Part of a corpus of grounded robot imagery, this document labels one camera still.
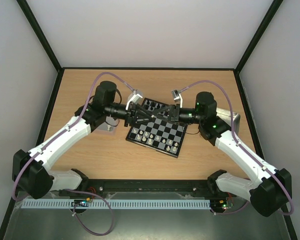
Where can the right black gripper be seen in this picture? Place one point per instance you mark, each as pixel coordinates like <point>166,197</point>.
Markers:
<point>175,114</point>

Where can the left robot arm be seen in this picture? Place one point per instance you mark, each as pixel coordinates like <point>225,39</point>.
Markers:
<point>32,170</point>

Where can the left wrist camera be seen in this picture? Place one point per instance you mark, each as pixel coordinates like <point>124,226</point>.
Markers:
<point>134,97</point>

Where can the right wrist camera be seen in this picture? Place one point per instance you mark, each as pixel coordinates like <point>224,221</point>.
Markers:
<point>177,97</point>

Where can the black metal frame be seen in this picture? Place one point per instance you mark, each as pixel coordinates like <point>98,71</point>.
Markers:
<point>272,10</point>

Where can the black white chessboard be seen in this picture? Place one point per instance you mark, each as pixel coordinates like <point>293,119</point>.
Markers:
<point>159,135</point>

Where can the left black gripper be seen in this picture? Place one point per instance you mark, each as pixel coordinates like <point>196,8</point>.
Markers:
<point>133,114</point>

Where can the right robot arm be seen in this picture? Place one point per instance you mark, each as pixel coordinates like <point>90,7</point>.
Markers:
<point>266,188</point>

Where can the left metal tray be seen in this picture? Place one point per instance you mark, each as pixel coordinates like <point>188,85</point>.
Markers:
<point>103,128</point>

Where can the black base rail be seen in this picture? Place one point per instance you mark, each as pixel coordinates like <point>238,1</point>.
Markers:
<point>194,188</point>

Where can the right metal tray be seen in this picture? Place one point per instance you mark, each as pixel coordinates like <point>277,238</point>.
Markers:
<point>225,115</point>

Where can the metal tray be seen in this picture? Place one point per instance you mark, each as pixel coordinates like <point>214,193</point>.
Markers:
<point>225,115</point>
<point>103,128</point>

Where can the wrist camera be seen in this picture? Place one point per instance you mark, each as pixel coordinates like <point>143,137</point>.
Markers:
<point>177,97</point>
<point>134,97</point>

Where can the light blue cable duct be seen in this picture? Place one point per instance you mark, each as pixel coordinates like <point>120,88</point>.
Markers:
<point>119,204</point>

